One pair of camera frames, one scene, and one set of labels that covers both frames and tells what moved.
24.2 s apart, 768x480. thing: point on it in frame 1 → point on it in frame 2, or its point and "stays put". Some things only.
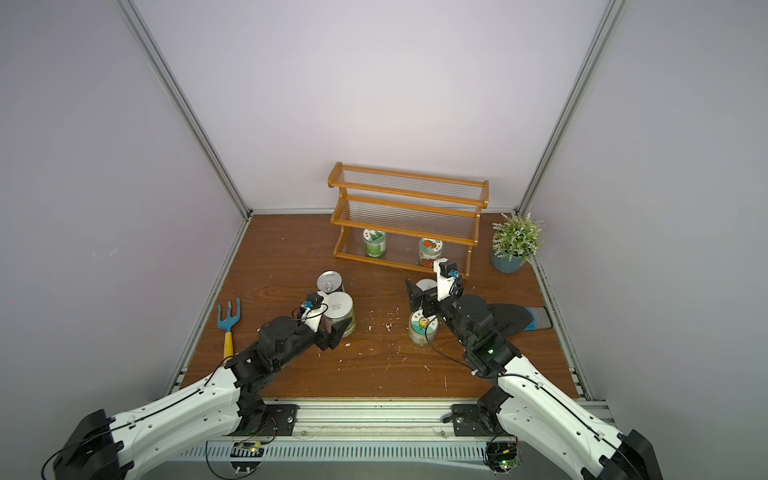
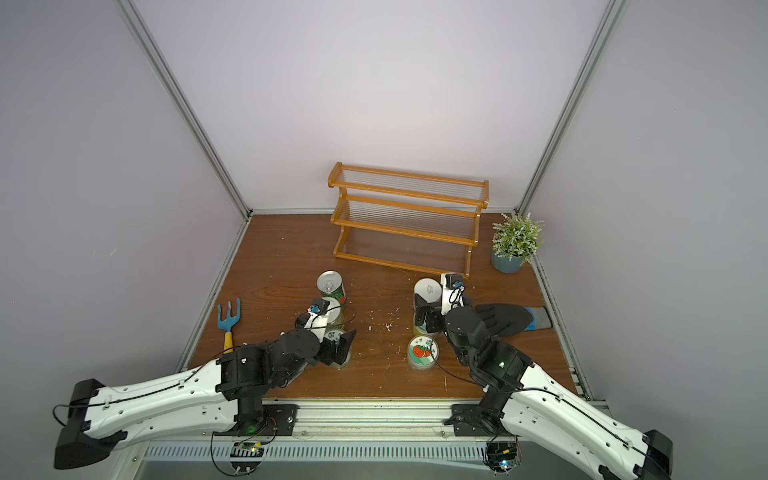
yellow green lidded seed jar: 423,329 stays put
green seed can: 375,242 → 334,335
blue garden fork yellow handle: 228,349 stays put
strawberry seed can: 430,249 → 423,352
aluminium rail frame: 368,432 stays put
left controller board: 245,457 stays put
